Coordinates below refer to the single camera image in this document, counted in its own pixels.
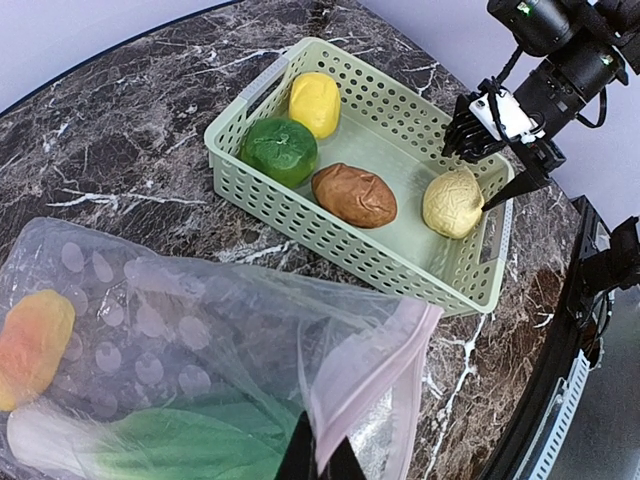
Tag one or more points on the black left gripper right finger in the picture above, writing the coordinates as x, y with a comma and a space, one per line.
343, 464

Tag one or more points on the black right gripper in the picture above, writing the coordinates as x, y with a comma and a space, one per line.
539, 159

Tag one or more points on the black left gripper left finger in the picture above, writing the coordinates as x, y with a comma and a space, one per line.
298, 462

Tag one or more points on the pale yellow walnut toy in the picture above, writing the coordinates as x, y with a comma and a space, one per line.
452, 204

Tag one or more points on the green white bok choy toy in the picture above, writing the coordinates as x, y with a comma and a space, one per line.
208, 439

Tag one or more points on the brown mushroom toy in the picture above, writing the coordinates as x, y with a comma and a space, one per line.
356, 196

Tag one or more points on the clear zip top bag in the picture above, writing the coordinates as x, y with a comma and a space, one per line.
154, 331

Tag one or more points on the orange yellow toy food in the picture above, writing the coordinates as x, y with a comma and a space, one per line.
34, 338

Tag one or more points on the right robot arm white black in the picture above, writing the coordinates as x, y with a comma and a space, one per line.
567, 54

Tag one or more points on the pale green plastic basket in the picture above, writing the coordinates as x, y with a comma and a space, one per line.
343, 159

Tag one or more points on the yellow lemon toy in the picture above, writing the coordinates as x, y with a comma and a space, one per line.
315, 102

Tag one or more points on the green pepper toy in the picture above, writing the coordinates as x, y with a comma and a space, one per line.
282, 149

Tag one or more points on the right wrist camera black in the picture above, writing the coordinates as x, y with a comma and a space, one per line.
480, 125

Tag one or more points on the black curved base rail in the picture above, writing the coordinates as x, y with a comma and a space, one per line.
603, 260

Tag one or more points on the white slotted cable duct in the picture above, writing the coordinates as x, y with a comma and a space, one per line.
556, 421

